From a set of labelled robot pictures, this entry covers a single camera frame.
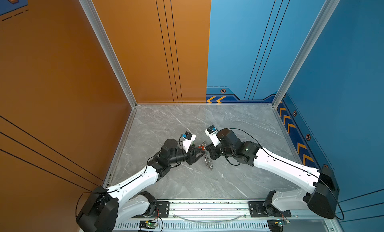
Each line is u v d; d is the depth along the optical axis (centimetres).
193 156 67
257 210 72
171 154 63
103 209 40
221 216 73
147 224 71
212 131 66
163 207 74
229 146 56
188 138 68
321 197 38
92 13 74
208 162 77
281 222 70
